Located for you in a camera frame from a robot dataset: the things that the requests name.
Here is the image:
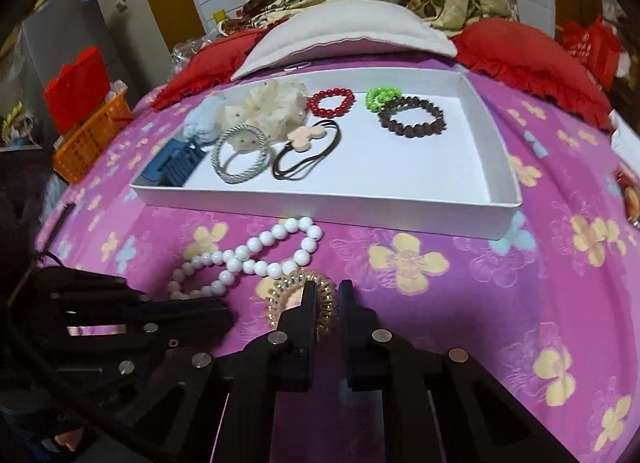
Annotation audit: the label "red scalloped box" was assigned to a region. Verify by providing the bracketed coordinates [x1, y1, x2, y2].
[42, 46, 112, 136]

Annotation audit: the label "brown bead bracelet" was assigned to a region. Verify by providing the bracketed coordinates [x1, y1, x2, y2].
[376, 97, 447, 136]

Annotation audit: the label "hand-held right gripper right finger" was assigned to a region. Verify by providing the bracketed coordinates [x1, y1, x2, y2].
[339, 280, 576, 463]

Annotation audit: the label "pink flower blanket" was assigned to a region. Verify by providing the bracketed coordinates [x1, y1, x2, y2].
[35, 53, 640, 463]

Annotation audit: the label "brown ornament at edge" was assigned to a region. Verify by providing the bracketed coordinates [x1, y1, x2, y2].
[614, 168, 640, 230]

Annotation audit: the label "gold spiral hair tie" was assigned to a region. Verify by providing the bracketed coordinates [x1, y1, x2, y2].
[264, 270, 337, 331]

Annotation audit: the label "black cable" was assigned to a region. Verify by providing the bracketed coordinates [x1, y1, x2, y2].
[35, 202, 77, 264]

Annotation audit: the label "green bead bracelet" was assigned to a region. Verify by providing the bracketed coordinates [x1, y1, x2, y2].
[365, 85, 402, 111]

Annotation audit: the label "orange plastic basket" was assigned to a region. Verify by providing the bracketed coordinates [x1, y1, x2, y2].
[52, 88, 135, 184]

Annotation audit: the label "red frilled cushion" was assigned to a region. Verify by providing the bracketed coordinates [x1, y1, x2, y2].
[452, 19, 613, 130]
[152, 28, 266, 111]

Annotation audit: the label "white pearl bead bracelet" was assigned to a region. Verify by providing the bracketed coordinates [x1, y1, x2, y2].
[167, 216, 323, 300]

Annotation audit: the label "cream dotted scrunchie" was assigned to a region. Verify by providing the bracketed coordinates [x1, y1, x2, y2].
[220, 80, 308, 154]

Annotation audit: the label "brown hair tie peach charm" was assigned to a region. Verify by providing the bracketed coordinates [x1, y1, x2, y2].
[272, 119, 342, 181]

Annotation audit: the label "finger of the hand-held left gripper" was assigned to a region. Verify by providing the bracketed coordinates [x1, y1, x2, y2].
[145, 297, 236, 345]

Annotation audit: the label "blue hair claw clip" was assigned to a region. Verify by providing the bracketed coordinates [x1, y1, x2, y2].
[140, 138, 203, 188]

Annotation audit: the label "light blue scrunchie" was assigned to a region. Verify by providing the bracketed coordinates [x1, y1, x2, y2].
[181, 97, 223, 144]

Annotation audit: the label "clear plastic bags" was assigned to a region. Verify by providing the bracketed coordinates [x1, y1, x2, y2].
[172, 30, 223, 76]

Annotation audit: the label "small white box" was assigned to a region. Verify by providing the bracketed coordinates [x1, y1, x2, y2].
[609, 112, 640, 154]

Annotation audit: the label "silver rope hair tie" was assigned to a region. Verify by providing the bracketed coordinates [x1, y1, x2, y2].
[210, 125, 271, 184]

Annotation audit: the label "grey refrigerator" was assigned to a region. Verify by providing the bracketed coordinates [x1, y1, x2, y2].
[20, 0, 151, 144]

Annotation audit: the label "red bead bracelet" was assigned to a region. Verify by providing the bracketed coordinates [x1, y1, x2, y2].
[307, 87, 355, 118]

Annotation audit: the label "white cardboard box tray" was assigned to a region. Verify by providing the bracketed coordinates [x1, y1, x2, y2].
[129, 68, 523, 241]

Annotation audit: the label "red paper bag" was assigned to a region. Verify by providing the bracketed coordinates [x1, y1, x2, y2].
[557, 17, 626, 91]

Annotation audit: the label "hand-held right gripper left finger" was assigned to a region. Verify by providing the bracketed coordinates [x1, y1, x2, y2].
[135, 282, 322, 463]

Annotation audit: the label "beige pillow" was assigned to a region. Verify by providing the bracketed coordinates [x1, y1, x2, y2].
[231, 0, 458, 81]

